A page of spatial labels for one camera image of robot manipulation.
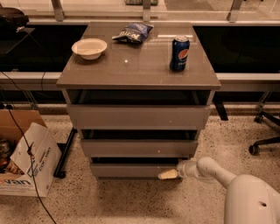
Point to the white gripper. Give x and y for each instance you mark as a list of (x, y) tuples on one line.
[(183, 169)]

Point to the grey bottom drawer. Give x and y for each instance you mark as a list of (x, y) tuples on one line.
[(128, 171)]

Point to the grey drawer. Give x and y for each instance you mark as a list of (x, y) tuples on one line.
[(89, 117), (139, 148), (128, 171)]

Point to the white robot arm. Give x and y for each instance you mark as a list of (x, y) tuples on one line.
[(248, 200)]

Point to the grey drawer cabinet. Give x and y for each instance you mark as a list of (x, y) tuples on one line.
[(139, 76)]

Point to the grey middle drawer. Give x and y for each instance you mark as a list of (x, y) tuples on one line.
[(139, 148)]

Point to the grey top drawer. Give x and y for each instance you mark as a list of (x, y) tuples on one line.
[(89, 117)]

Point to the black office chair base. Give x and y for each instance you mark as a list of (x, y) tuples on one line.
[(265, 137)]

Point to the black desk leg right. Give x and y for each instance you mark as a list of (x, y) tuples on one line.
[(219, 105)]

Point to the black desk leg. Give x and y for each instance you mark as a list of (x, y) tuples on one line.
[(64, 149), (219, 105)]

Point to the black desk leg left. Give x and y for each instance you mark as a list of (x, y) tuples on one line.
[(64, 149)]

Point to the blue pepsi can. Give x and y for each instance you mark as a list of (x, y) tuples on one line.
[(179, 53)]

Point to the cardboard box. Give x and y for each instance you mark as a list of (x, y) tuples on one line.
[(35, 154)]

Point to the blue chip bag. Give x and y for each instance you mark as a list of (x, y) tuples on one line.
[(135, 33)]

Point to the white bowl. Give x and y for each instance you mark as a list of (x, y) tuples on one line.
[(89, 48)]

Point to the black bag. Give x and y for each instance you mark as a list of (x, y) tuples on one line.
[(12, 19)]

